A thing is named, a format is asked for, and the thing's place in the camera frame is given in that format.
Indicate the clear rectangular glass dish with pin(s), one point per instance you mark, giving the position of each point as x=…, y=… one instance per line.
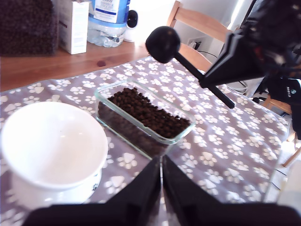
x=131, y=139

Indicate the black bag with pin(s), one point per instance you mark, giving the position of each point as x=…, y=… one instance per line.
x=287, y=94

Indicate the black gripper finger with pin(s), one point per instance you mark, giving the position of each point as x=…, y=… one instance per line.
x=141, y=200
x=183, y=200
x=218, y=50
x=235, y=66

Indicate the large water bottle blue label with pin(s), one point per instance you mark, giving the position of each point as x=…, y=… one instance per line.
x=105, y=14

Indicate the black plastic measuring scoop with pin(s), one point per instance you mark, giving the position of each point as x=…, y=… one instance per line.
x=162, y=44

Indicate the dry brown cat kibble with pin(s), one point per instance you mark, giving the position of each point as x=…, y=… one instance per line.
x=150, y=115

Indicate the small white carton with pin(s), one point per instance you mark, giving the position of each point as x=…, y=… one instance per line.
x=75, y=28

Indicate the clear kibble jar white lid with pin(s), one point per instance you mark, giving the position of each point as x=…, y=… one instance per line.
x=26, y=28

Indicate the purple paw-print cloth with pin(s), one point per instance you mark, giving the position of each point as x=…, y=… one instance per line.
x=235, y=146

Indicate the wooden chair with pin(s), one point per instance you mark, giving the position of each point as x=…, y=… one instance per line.
x=200, y=21
x=277, y=106

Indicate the white ceramic paw-print cat bowl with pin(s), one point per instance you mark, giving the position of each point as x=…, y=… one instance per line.
x=51, y=146

